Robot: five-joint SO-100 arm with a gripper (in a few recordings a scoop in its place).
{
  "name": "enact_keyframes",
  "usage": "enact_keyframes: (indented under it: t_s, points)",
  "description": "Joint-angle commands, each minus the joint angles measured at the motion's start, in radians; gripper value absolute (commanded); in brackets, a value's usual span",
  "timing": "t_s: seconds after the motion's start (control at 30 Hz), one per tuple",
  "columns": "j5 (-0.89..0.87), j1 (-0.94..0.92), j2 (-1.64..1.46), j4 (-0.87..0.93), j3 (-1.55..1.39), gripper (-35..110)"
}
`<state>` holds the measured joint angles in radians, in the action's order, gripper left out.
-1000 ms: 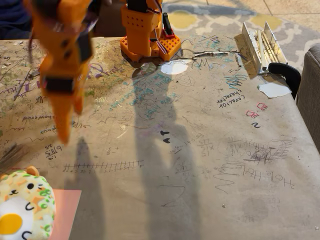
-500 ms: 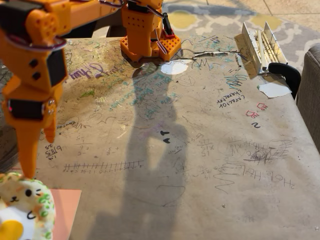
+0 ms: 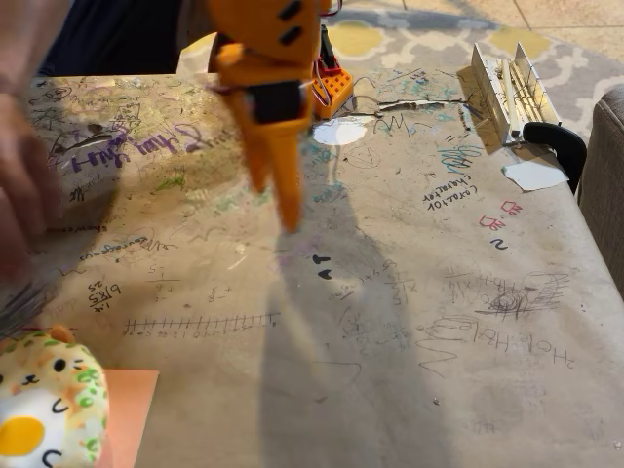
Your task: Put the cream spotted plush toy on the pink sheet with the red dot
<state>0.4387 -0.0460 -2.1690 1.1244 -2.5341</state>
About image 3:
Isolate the pink paper sheet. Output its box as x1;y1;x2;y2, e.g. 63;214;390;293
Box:
97;369;161;468

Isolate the scribbled brown paper table cover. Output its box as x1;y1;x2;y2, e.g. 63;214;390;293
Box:
0;67;624;468

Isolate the black red base clamp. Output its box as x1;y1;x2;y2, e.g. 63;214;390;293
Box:
319;23;342;75

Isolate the grey yellow patterned rug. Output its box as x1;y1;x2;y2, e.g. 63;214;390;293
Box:
321;4;624;142

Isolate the red white servo cable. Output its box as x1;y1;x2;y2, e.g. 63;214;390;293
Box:
311;60;338;107

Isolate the plush toy with green spots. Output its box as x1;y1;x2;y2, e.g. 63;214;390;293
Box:
0;325;110;468

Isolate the white paper scrap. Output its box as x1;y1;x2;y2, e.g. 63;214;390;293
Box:
501;160;570;193

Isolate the person dark blue clothing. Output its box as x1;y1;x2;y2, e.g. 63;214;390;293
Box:
38;0;218;78

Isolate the person hand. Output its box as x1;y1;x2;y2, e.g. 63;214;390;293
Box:
0;0;74;282

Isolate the grey sofa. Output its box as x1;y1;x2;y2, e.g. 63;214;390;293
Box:
577;85;624;296

